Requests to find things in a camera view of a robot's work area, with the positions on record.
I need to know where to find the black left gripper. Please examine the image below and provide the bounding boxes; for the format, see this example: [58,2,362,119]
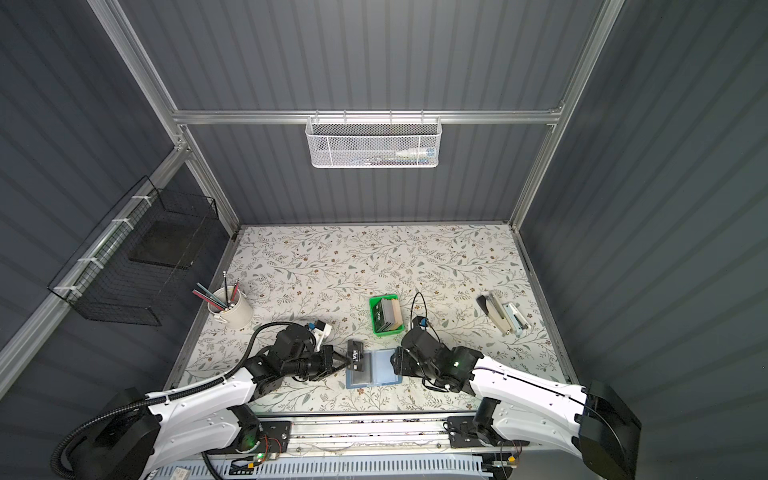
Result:
[283,344,352,380]

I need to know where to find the blue leather card holder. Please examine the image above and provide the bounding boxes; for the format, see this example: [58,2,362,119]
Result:
[346,349,402,389]

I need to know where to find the stack of cards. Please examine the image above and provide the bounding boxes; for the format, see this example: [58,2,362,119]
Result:
[374,298,403,334]

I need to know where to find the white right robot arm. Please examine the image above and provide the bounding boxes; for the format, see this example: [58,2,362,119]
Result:
[390,327,642,479]

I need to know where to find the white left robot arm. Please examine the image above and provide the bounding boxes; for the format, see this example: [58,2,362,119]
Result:
[50,321,349,479]

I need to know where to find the white pencil cup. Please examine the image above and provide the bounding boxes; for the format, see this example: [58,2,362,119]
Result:
[207,286,253,329]

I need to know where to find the beige black stapler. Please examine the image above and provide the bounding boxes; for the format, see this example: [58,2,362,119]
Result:
[476,292,515,335]

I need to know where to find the red pencil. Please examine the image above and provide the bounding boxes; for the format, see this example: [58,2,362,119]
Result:
[229,281,240,307]

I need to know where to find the green pencil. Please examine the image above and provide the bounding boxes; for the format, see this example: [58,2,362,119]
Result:
[193,283,228,311]

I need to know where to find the white tube in basket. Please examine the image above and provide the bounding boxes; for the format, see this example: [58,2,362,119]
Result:
[395,147,438,162]

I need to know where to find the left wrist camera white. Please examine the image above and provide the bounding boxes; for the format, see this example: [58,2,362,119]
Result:
[308,320,333,352]

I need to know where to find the thin black right cable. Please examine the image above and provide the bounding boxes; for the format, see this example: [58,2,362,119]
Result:
[410,291,442,343]

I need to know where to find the black corrugated left cable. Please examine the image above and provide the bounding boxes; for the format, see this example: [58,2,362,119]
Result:
[49,321,301,480]

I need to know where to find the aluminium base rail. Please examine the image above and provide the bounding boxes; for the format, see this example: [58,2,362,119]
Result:
[203,411,577,460]

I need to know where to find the black wire basket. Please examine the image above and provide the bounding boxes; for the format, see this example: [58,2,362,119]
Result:
[48,178,220,327]

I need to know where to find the white mesh wall basket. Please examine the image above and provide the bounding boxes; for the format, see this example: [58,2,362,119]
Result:
[305,118,443,169]

